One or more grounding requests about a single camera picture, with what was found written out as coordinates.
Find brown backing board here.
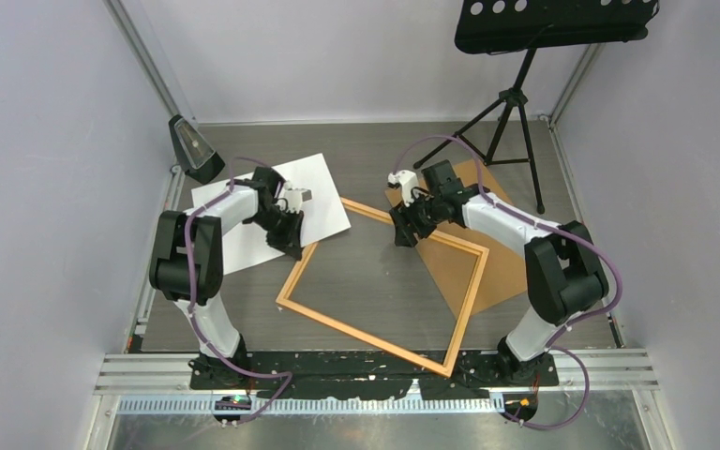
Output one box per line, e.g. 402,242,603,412
414,159,526,316

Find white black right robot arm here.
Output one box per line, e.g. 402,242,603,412
387,160,609,385

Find illustrated photo print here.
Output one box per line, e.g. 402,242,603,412
190,152,353,277

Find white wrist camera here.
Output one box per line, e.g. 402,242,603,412
275,181,312,214
387,170,420,207

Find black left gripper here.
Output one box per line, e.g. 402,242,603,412
249,206,305,261

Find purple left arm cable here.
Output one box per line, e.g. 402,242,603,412
183,156,294,427

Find aluminium rail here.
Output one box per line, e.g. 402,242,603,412
95,349,659,394

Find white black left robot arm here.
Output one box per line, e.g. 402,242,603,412
149,167,312,388

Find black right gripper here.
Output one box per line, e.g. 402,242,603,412
390,188,443,248

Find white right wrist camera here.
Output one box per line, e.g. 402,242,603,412
387,170,420,207

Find black metronome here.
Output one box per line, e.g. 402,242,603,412
168,114,225,185

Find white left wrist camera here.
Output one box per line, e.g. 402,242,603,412
275,181,312,214

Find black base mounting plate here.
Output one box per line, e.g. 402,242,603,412
187,350,559,400

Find black music stand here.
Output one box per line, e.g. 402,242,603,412
412,0,661,216

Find orange wooden picture frame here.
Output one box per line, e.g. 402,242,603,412
276,199,488,377

